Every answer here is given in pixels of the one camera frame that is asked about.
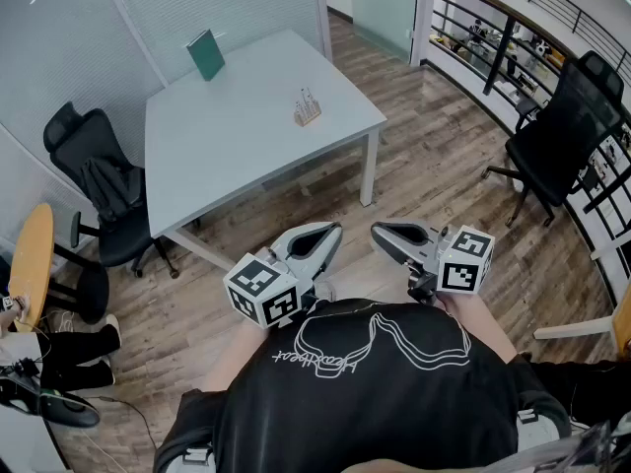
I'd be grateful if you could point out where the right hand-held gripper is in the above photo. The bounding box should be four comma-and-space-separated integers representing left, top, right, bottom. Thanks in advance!
370, 220, 496, 306

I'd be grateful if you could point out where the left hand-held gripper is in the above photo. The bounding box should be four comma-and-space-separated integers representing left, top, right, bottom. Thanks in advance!
223, 222, 344, 330

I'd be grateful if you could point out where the wooden table card holder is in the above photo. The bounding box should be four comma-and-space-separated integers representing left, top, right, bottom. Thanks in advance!
294, 99, 323, 128

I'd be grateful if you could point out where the printed paper sheet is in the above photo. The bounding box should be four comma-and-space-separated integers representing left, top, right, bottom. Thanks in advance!
295, 86, 317, 115

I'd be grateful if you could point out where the person's left forearm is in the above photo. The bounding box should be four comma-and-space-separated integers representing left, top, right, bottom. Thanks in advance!
203, 318, 278, 394

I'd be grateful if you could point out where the person's right forearm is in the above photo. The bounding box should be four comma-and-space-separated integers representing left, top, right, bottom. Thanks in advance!
437, 291, 518, 365

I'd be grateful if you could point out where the person's grey shoe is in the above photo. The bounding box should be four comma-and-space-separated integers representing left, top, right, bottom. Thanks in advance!
314, 277, 337, 304

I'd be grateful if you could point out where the white office table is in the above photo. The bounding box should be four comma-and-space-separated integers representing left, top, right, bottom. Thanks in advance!
143, 29, 389, 272

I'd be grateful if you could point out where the black mesh office chair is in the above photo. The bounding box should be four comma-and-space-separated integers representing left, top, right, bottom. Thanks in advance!
481, 49, 625, 229

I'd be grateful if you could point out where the black metal railing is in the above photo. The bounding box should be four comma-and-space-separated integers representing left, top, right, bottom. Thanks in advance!
432, 0, 631, 310

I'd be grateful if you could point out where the black jacket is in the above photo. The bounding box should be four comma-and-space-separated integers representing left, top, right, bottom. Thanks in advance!
79, 155, 145, 224

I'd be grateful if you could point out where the green hardcover book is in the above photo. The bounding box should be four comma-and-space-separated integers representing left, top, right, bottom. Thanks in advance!
185, 29, 227, 83

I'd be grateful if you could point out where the black padded office chair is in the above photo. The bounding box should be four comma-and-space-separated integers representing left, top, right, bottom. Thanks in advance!
42, 101, 180, 280

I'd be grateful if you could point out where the black green handheld device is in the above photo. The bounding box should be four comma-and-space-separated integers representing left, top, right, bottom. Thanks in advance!
0, 356, 102, 430

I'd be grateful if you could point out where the person with head camera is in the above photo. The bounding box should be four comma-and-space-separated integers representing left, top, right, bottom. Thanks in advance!
152, 297, 574, 473

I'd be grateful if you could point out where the wooden desk with white frame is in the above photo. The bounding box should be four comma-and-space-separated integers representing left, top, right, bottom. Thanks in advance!
532, 283, 631, 360

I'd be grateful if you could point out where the grey harness strap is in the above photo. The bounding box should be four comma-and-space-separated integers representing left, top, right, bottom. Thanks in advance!
514, 405, 564, 453
178, 442, 216, 470

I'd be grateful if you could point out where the thin black cable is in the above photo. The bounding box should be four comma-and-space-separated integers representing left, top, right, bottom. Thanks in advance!
97, 395, 160, 451

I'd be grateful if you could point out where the round wooden pedestal table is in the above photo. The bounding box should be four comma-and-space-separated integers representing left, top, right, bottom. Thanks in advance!
8, 202, 111, 334

